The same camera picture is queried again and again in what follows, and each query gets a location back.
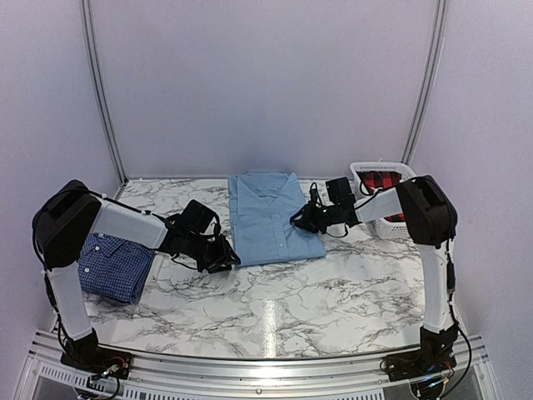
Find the white plastic basket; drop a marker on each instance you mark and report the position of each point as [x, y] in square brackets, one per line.
[384, 228]

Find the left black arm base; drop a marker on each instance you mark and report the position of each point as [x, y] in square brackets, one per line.
[88, 355]

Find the right aluminium frame post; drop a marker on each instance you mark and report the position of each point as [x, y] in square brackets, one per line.
[428, 79]

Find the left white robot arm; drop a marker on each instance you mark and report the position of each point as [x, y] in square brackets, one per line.
[61, 226]

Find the aluminium frame post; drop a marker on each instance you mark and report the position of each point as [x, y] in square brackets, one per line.
[428, 79]
[100, 93]

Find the light blue long sleeve shirt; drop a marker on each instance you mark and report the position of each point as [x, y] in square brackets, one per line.
[261, 205]

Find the left aluminium frame post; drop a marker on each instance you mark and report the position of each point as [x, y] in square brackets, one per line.
[100, 93]

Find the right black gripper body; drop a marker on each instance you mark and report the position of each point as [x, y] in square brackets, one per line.
[321, 220]

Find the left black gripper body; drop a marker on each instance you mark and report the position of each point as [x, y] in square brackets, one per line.
[208, 257]

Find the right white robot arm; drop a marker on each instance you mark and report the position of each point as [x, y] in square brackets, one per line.
[431, 222]

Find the blue checked shirt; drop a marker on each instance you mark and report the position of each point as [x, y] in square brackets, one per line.
[114, 268]

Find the red black plaid shirt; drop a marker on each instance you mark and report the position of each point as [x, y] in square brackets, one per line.
[371, 181]

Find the front aluminium rail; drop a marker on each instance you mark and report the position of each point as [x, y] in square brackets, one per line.
[165, 376]

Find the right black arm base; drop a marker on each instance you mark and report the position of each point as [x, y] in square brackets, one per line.
[434, 355]

